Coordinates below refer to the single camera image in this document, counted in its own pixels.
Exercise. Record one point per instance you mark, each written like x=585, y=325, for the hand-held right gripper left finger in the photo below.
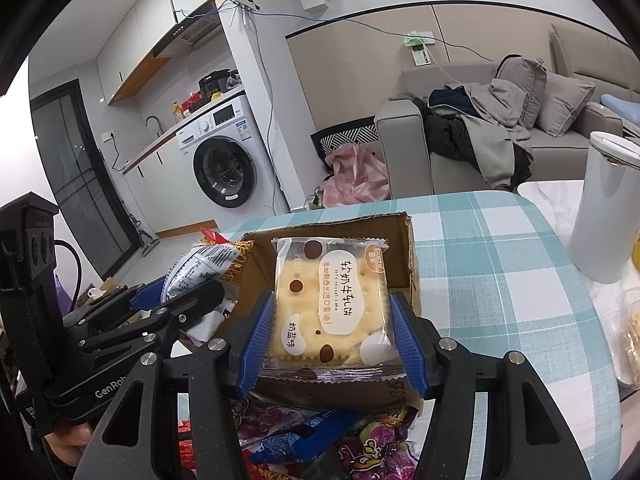
x=255, y=345

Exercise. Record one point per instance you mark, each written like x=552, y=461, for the red snack packet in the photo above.
x=184, y=447

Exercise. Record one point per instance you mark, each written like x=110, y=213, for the brown cardboard box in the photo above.
x=402, y=252

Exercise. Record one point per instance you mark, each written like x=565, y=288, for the white router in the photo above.
x=242, y=0

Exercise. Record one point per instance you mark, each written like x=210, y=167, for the blue snack packet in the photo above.
x=295, y=441

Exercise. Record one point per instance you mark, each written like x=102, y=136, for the range hood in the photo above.
x=192, y=30

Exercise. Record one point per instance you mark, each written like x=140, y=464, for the grey hoodie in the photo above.
x=495, y=125

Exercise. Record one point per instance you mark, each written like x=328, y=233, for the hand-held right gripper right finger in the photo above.
x=409, y=347

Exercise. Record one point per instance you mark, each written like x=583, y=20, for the green wall power strip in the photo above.
x=419, y=45

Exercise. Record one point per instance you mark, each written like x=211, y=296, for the kitchen faucet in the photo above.
x=152, y=122

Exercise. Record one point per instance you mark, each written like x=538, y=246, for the pink bag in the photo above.
x=355, y=175

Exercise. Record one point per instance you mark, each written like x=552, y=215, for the black jacket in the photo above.
x=447, y=132

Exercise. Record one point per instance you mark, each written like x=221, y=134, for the light blue pillow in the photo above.
x=622, y=107

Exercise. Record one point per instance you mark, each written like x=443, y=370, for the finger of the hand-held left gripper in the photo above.
x=190, y=305
x=142, y=294

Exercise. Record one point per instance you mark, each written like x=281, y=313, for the plaid tablecloth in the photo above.
x=500, y=260

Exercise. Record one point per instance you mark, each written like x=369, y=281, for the black and white patterned basket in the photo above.
x=345, y=137

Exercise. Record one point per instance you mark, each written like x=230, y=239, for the white trash bin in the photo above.
x=600, y=210

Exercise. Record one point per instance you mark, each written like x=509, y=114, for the white and orange snack packet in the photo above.
x=200, y=265

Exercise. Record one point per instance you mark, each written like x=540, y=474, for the white washing machine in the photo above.
x=227, y=170

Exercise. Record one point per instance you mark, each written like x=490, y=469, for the yellow bottle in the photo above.
x=178, y=112

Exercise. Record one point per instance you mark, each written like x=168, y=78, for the white upper cabinets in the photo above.
x=145, y=35

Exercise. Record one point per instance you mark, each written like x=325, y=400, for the grey sofa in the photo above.
x=560, y=160

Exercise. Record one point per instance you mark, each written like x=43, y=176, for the person's left hand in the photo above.
x=70, y=447

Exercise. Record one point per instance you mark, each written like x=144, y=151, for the clear plastic snack bag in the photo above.
x=629, y=330

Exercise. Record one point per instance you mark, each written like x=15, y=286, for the purple candy packet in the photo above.
x=267, y=417
x=382, y=455

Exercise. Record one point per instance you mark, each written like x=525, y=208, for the dark glass door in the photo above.
x=85, y=175

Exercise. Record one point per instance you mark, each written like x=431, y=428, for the red box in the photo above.
x=192, y=102

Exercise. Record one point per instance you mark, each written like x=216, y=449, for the black rice cooker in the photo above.
x=215, y=84

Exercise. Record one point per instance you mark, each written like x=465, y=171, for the grey pillow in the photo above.
x=565, y=102
x=522, y=87

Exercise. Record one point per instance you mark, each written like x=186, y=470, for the yellow cracker packet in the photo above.
x=325, y=305

